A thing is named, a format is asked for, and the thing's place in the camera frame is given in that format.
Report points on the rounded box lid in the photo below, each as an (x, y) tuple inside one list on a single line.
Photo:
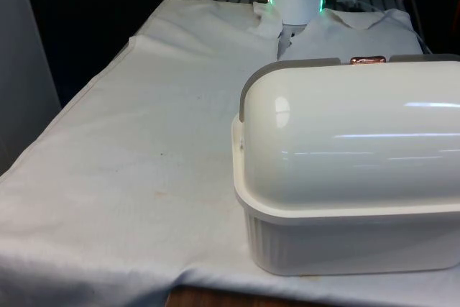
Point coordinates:
[(341, 134)]

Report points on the cream box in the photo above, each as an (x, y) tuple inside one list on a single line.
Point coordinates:
[(341, 246)]

